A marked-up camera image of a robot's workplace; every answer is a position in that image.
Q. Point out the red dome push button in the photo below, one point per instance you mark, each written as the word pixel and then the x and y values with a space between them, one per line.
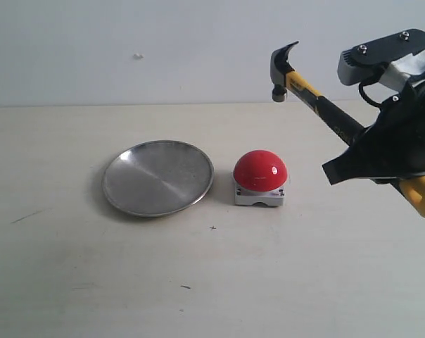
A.
pixel 259 178

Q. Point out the yellow black claw hammer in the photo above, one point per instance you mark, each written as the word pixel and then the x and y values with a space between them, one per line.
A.
pixel 286 79

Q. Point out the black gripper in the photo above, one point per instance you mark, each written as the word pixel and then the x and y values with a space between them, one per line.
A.
pixel 390 149

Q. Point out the round steel plate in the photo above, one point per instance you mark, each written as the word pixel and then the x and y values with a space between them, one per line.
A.
pixel 157 178

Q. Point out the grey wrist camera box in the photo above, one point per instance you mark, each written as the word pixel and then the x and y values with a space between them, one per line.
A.
pixel 393 61

